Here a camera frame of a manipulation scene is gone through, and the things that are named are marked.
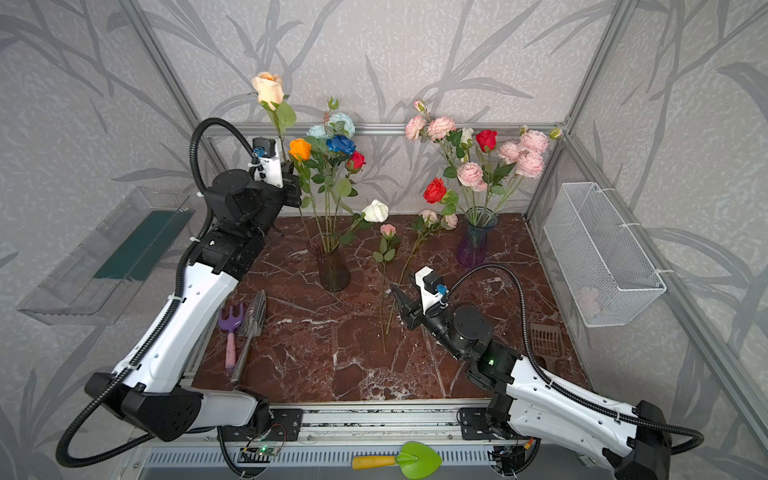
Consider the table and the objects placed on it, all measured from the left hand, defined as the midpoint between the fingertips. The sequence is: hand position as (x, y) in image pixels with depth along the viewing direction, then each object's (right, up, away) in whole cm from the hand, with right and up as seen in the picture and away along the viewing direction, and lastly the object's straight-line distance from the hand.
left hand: (295, 152), depth 63 cm
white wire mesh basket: (+65, -26, -2) cm, 70 cm away
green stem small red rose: (+8, -5, +15) cm, 18 cm away
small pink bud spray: (+31, -13, +52) cm, 62 cm away
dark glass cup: (+1, -28, +30) cm, 42 cm away
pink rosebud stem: (+18, -23, +45) cm, 53 cm away
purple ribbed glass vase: (+47, -22, +36) cm, 63 cm away
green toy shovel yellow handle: (+26, -70, +5) cm, 74 cm away
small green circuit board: (-10, -69, +7) cm, 70 cm away
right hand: (+24, -26, +2) cm, 35 cm away
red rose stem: (+33, -5, +21) cm, 39 cm away
